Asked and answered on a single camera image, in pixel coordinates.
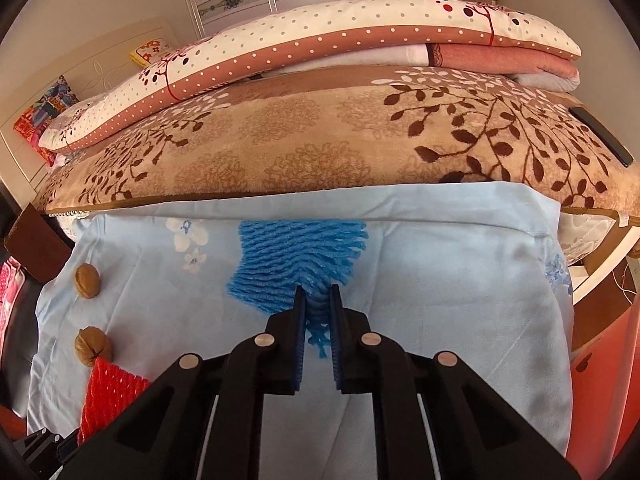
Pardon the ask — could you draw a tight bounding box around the cream bed headboard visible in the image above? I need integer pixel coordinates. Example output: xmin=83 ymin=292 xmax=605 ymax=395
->
xmin=0 ymin=16 xmax=196 ymax=191

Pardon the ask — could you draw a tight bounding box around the colourful patchwork pillow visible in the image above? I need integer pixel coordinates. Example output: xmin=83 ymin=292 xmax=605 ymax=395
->
xmin=13 ymin=76 xmax=80 ymax=166

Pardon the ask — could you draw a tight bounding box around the polka dot folded quilt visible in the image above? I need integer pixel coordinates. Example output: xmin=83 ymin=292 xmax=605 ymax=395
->
xmin=39 ymin=0 xmax=583 ymax=153

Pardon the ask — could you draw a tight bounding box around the walnut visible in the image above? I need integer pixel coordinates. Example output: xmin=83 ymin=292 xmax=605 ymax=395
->
xmin=75 ymin=327 xmax=113 ymax=368
xmin=75 ymin=263 xmax=102 ymax=301

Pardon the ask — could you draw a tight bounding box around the pink folded blanket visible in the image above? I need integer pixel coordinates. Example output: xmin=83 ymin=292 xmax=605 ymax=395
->
xmin=427 ymin=44 xmax=581 ymax=81

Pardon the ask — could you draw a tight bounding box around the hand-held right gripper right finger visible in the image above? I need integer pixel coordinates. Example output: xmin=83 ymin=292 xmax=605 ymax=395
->
xmin=328 ymin=284 xmax=581 ymax=480

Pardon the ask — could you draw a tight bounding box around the yellow floral pillow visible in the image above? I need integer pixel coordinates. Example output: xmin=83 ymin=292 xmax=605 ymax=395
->
xmin=129 ymin=36 xmax=176 ymax=67

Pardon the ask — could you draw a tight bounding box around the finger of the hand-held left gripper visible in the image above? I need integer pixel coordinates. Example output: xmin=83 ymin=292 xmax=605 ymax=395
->
xmin=10 ymin=427 xmax=81 ymax=480

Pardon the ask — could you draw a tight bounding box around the white bed frame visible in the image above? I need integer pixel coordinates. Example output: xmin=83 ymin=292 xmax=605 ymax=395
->
xmin=570 ymin=245 xmax=640 ymax=307

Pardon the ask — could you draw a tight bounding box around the blue foam net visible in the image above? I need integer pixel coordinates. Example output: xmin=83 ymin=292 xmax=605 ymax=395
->
xmin=226 ymin=218 xmax=370 ymax=359

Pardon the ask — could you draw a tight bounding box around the brown leaf print blanket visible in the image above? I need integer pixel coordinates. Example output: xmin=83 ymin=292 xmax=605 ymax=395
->
xmin=32 ymin=65 xmax=640 ymax=216

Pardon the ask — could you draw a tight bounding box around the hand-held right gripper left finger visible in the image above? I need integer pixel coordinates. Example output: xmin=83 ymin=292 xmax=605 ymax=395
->
xmin=77 ymin=285 xmax=307 ymax=480

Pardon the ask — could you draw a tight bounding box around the light blue floral cloth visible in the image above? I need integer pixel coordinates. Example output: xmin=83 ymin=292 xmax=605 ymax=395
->
xmin=27 ymin=182 xmax=573 ymax=461

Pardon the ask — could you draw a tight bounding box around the red foam net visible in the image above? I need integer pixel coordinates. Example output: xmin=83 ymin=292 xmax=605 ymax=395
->
xmin=77 ymin=357 xmax=152 ymax=445

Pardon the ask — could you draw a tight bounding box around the pink patterned cloth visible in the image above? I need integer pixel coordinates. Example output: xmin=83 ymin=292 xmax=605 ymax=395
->
xmin=0 ymin=260 xmax=26 ymax=321

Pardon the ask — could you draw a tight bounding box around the brown wooden nightstand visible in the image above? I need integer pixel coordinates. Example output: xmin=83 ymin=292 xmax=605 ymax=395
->
xmin=4 ymin=207 xmax=76 ymax=286

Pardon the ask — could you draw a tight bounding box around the black smartphone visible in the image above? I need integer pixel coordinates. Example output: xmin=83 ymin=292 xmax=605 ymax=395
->
xmin=569 ymin=106 xmax=633 ymax=167

